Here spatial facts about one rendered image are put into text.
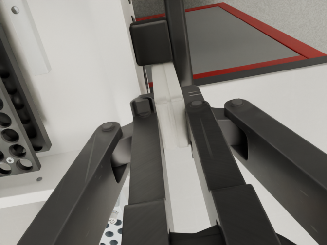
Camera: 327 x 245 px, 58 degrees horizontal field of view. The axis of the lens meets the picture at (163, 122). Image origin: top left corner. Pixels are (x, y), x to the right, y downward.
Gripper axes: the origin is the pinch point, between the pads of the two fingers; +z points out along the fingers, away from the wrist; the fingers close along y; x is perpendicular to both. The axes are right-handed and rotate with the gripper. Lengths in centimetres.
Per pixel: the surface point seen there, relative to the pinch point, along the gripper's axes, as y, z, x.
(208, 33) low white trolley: 11, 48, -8
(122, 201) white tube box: -8.9, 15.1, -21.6
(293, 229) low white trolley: 17.4, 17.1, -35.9
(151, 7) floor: 0, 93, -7
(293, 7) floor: 51, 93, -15
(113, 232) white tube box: -11.1, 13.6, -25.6
